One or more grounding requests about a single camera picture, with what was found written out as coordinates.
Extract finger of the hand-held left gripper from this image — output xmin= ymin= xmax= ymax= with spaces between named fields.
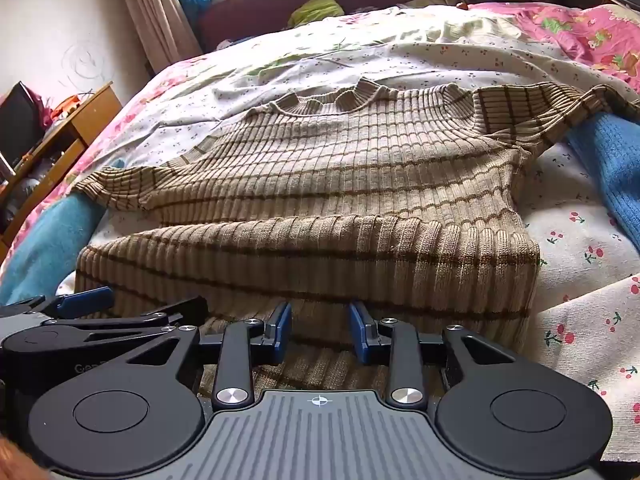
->
xmin=47 ymin=296 xmax=209 ymax=343
xmin=0 ymin=286 xmax=115 ymax=319

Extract beige striped knit sweater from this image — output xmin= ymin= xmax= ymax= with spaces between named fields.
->
xmin=74 ymin=77 xmax=640 ymax=401

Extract black monitor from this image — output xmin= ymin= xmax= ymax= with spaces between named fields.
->
xmin=0 ymin=81 xmax=47 ymax=170

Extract dark red sofa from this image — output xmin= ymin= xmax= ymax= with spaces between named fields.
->
xmin=196 ymin=0 xmax=427 ymax=52

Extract teal fuzzy garment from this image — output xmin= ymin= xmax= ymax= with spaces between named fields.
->
xmin=0 ymin=194 xmax=107 ymax=307

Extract cherry print bed sheet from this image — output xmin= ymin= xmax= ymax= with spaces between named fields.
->
xmin=0 ymin=7 xmax=640 ymax=466

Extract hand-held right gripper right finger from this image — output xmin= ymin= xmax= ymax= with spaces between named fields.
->
xmin=348 ymin=301 xmax=518 ymax=407

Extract blue knit garment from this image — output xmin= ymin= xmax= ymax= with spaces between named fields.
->
xmin=567 ymin=111 xmax=640 ymax=256

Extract wooden desk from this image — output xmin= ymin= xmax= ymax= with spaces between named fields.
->
xmin=0 ymin=82 xmax=124 ymax=257

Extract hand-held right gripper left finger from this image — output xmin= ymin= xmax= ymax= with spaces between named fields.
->
xmin=120 ymin=301 xmax=294 ymax=407

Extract yellow-green pillow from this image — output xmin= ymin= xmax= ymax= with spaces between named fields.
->
xmin=287 ymin=0 xmax=346 ymax=29

